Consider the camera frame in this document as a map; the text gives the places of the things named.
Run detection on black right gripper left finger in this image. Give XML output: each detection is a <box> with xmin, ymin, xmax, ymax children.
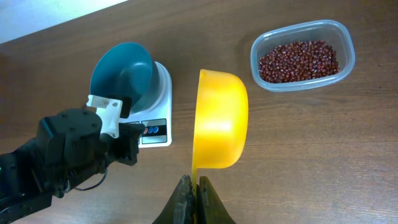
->
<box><xmin>153</xmin><ymin>175</ymin><xmax>196</xmax><ymax>224</ymax></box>

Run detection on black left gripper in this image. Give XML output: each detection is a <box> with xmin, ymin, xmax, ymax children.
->
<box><xmin>105</xmin><ymin>123</ymin><xmax>144</xmax><ymax>166</ymax></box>

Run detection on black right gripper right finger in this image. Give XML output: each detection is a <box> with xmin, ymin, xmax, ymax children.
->
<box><xmin>196</xmin><ymin>176</ymin><xmax>236</xmax><ymax>224</ymax></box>

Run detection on yellow plastic measuring scoop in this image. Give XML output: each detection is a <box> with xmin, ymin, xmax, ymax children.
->
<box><xmin>192</xmin><ymin>69</ymin><xmax>248</xmax><ymax>187</ymax></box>

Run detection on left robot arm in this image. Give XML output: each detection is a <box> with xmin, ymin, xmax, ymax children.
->
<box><xmin>1</xmin><ymin>109</ymin><xmax>144</xmax><ymax>223</ymax></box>

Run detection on white digital kitchen scale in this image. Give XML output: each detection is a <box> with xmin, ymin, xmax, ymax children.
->
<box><xmin>120</xmin><ymin>62</ymin><xmax>172</xmax><ymax>148</ymax></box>

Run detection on blue-grey bowl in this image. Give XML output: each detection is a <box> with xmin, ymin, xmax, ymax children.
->
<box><xmin>90</xmin><ymin>42</ymin><xmax>161</xmax><ymax>118</ymax></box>

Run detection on red adzuki beans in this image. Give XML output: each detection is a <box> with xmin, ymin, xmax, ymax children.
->
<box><xmin>259</xmin><ymin>40</ymin><xmax>340</xmax><ymax>83</ymax></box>

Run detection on clear plastic container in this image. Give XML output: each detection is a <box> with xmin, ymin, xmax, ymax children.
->
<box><xmin>250</xmin><ymin>20</ymin><xmax>356</xmax><ymax>92</ymax></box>

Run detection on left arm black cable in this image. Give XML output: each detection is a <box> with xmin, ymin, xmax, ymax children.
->
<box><xmin>73</xmin><ymin>167</ymin><xmax>109</xmax><ymax>192</ymax></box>

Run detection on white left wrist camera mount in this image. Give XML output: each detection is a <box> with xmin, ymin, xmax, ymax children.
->
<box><xmin>86</xmin><ymin>95</ymin><xmax>132</xmax><ymax>139</ymax></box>

